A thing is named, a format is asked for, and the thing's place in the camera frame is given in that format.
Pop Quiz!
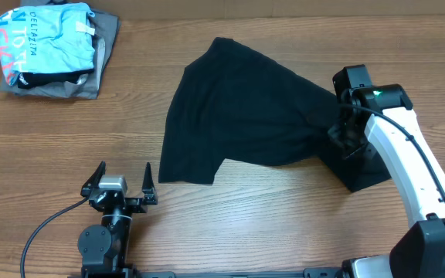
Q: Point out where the black t-shirt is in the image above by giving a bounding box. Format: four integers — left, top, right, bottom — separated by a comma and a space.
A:
158, 37, 389, 192

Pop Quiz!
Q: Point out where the black folded garment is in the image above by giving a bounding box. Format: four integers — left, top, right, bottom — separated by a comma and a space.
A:
17, 69, 94, 89

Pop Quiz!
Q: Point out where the light blue folded t-shirt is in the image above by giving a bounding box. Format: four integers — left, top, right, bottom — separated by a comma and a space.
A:
0, 2, 95, 86

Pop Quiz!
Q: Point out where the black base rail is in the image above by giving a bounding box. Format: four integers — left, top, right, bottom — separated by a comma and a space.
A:
70, 267, 341, 278

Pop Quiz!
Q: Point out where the grey folded garment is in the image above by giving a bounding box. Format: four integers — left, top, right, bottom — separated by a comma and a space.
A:
0, 8, 121, 99

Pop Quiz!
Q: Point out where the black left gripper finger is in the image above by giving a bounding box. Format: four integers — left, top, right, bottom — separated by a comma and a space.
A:
141, 162, 158, 205
80, 161, 106, 197

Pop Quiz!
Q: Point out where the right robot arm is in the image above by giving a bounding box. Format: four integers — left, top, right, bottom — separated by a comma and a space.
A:
329, 64, 445, 278

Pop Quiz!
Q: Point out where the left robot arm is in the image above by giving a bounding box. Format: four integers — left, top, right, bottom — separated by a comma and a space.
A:
77, 161, 158, 278

